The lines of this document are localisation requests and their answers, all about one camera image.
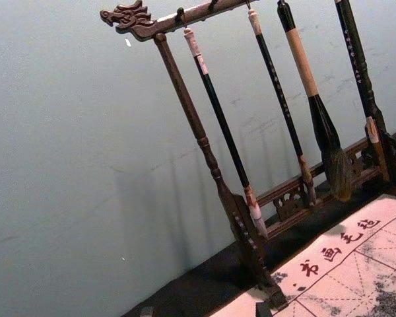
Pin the white felt calligraphy mat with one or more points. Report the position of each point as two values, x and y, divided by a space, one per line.
349 280

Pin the black table cloth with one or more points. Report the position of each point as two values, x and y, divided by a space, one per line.
201 284

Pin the dark wooden dragon brush rack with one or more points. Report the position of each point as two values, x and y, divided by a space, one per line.
181 89

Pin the small black block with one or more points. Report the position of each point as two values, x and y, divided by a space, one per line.
264 309

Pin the black brush with white characters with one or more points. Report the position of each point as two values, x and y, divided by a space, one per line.
353 56

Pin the slim black brush, white cap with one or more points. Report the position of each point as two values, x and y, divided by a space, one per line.
277 82
217 109

